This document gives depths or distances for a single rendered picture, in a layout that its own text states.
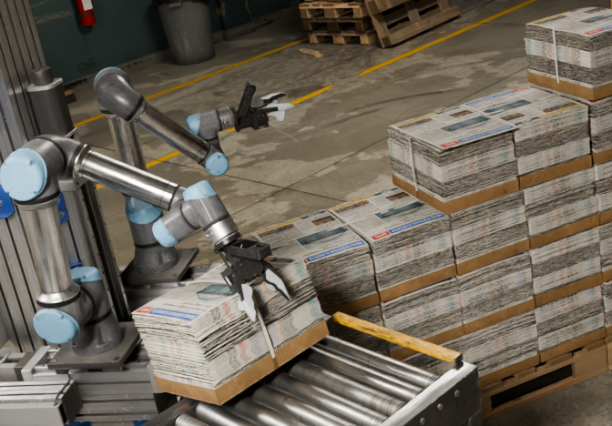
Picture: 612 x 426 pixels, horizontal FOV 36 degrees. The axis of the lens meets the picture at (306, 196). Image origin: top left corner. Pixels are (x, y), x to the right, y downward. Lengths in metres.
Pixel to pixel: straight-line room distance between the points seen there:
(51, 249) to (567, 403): 1.98
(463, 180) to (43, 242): 1.37
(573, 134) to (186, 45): 7.07
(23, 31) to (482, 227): 1.58
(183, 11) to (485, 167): 7.02
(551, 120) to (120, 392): 1.63
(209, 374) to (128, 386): 0.50
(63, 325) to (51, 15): 7.42
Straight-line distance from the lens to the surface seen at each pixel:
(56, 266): 2.49
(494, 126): 3.14
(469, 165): 3.08
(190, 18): 9.87
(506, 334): 3.40
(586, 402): 3.59
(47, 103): 2.75
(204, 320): 2.23
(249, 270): 2.25
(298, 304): 2.40
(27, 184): 2.37
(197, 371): 2.32
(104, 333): 2.70
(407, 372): 2.36
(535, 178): 3.24
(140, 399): 2.74
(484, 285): 3.25
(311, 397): 2.34
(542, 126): 3.20
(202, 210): 2.26
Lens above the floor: 2.07
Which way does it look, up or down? 21 degrees down
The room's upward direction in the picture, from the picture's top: 10 degrees counter-clockwise
